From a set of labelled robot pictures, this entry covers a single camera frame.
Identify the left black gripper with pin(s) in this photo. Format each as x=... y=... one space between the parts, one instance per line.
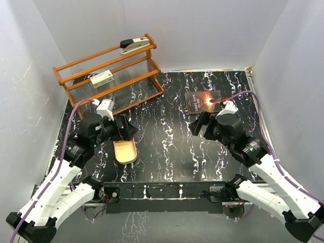
x=126 y=132

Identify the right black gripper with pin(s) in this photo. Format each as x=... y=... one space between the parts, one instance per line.
x=204 y=119

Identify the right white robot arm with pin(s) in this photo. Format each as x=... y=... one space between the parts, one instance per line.
x=301 y=214

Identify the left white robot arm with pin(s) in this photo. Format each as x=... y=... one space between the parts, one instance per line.
x=40 y=218

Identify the dark book with sunset cover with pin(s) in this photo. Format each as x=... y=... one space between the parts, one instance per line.
x=209 y=101

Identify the orange wooden three-tier rack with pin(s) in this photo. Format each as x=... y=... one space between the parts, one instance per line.
x=126 y=74

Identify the green and white small box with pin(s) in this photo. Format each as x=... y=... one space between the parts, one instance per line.
x=102 y=78

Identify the black and beige stapler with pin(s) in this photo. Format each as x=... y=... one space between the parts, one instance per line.
x=130 y=45

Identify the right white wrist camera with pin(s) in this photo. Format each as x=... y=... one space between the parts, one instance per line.
x=227 y=107

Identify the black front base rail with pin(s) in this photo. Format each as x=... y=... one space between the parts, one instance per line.
x=172 y=197

